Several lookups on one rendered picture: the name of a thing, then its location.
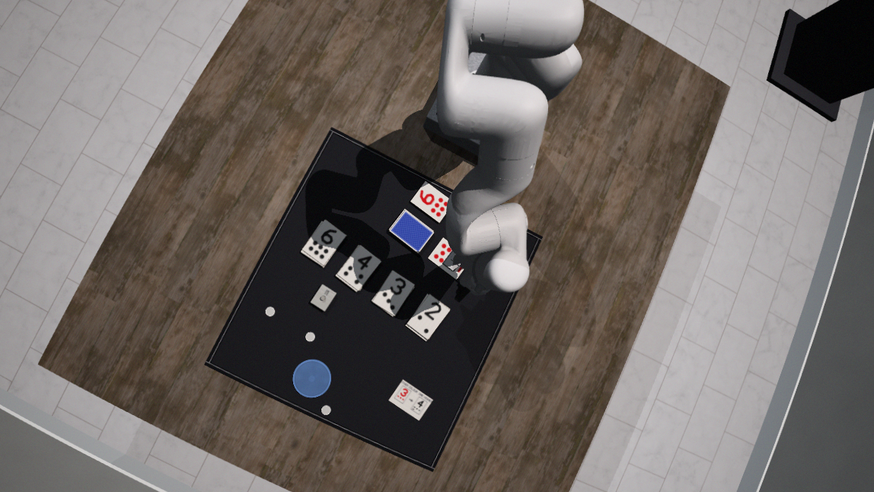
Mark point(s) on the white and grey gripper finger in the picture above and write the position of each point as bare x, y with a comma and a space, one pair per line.
461, 291

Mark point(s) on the blue round disc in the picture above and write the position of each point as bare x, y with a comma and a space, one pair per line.
311, 378

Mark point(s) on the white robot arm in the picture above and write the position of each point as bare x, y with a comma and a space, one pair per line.
508, 116

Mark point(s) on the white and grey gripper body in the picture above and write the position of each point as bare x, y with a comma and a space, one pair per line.
468, 281

